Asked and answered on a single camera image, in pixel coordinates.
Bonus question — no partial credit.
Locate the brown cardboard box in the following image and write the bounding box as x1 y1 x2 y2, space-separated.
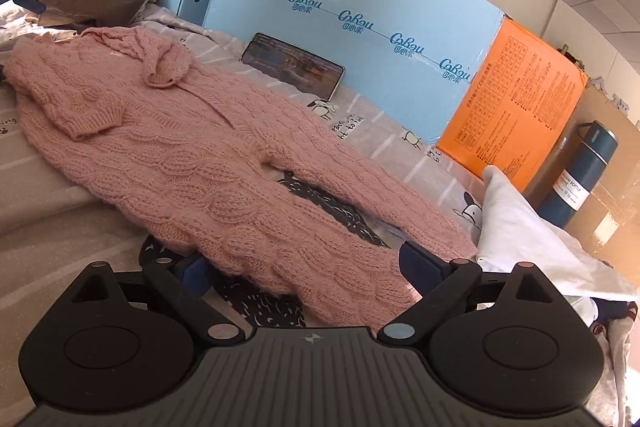
522 84 640 288

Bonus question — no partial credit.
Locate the dark blue vacuum bottle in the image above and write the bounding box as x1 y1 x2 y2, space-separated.
537 121 620 230

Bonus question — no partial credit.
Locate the white garment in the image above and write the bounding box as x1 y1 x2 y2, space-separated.
475 164 640 300

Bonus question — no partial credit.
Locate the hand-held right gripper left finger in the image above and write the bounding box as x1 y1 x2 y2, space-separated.
67 255 245 348

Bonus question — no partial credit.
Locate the smartphone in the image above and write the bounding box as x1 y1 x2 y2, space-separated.
240 32 347 102

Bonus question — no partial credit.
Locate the orange printed box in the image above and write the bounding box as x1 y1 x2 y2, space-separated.
435 18 588 198

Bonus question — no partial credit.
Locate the pink knitted sweater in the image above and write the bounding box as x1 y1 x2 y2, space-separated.
4 26 478 325

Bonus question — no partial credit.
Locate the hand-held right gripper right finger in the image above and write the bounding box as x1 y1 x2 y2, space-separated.
378 241 563 349

